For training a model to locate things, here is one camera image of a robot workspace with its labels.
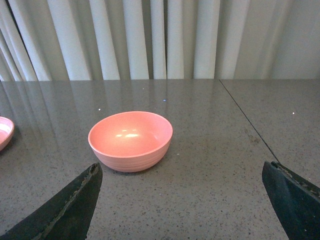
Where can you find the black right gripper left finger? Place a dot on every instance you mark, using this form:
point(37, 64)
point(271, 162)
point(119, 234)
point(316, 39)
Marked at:
point(67, 215)

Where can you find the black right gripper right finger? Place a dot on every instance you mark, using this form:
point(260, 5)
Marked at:
point(295, 200)

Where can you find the pink bowl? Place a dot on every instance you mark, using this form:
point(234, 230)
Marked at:
point(131, 141)

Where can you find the pink plate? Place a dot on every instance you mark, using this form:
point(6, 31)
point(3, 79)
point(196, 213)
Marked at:
point(7, 128)

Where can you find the white curtain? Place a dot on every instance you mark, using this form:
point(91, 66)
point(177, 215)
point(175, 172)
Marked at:
point(54, 40)

